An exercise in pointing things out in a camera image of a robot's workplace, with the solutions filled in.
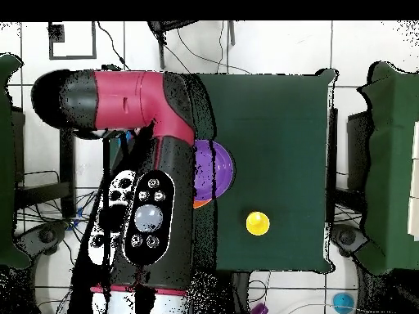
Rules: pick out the purple bowl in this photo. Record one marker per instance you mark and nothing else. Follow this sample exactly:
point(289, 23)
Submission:
point(222, 170)

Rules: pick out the large yellow-orange bowl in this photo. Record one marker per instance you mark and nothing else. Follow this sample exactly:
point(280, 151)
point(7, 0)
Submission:
point(199, 203)

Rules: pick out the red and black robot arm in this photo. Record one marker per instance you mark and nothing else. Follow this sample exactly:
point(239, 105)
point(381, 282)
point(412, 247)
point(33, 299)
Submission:
point(131, 104)

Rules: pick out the dark green tablecloth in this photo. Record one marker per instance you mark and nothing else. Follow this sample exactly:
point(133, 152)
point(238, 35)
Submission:
point(278, 163)

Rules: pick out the yellow cup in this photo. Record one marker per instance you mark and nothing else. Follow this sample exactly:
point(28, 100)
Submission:
point(258, 225)

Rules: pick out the purple cup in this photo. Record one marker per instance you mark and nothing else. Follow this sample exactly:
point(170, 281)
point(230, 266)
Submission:
point(260, 310)

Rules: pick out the green cloth side table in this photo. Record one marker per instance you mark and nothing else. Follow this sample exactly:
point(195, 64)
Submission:
point(6, 163)
point(389, 163)

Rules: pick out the blue cup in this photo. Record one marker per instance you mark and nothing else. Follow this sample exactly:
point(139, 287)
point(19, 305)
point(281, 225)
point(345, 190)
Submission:
point(343, 302)

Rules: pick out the black table frame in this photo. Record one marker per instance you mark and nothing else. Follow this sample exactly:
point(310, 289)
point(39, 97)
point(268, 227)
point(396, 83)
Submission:
point(358, 147)
point(67, 163)

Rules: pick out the black floor frame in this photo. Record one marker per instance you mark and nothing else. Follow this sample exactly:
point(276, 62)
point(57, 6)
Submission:
point(56, 32)

